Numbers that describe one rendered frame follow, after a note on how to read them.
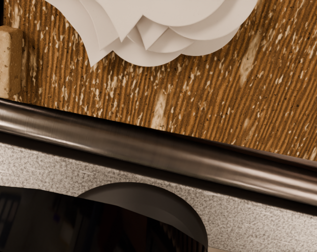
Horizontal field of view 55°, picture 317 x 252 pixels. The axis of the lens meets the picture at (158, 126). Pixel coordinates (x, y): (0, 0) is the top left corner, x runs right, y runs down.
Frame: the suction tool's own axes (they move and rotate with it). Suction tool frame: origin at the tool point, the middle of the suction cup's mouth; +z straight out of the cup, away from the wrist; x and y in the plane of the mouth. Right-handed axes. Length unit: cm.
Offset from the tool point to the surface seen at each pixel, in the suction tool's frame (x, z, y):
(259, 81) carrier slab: 0.1, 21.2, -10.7
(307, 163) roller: 9.6, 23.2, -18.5
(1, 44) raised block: -2.6, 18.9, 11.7
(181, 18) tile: -5.4, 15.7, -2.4
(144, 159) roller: 10.0, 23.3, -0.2
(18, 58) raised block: -1.1, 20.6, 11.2
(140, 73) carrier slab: -0.1, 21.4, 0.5
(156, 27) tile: -4.6, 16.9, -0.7
